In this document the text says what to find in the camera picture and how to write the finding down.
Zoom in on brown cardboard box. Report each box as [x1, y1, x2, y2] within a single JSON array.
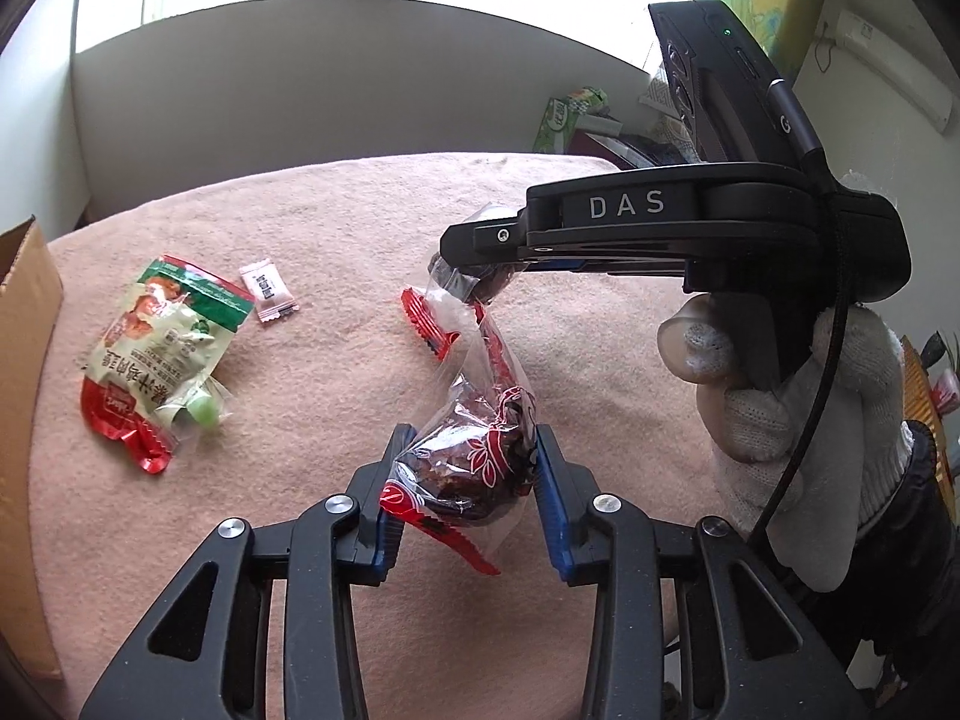
[[0, 216, 65, 680]]

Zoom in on green printed carton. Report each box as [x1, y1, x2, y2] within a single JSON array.
[[532, 86, 608, 155]]

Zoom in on red clear date packet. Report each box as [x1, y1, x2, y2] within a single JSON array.
[[379, 307, 541, 578], [401, 202, 526, 361]]

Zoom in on green and red snack pouch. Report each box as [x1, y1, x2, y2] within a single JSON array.
[[79, 255, 256, 475]]

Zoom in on person's right forearm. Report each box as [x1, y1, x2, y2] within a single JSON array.
[[795, 427, 960, 683]]

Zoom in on dark wooden cabinet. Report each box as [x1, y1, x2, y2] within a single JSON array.
[[566, 112, 702, 170]]

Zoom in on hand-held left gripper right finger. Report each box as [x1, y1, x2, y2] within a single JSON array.
[[532, 424, 856, 720]]

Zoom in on green jelly cup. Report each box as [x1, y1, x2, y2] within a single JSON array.
[[180, 379, 230, 436]]

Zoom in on white wall unit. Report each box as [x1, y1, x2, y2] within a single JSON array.
[[817, 7, 960, 136]]

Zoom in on pink candy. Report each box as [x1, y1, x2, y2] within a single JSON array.
[[238, 259, 301, 323]]

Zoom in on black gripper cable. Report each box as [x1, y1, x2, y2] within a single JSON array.
[[660, 187, 852, 653]]

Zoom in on white lace cloth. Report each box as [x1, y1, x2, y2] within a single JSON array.
[[641, 71, 691, 121]]

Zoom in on person's right hand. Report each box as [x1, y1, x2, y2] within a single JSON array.
[[656, 292, 912, 593]]

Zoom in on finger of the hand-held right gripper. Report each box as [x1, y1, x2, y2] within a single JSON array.
[[439, 208, 687, 280]]

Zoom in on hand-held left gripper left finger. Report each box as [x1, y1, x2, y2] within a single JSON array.
[[79, 424, 417, 720]]

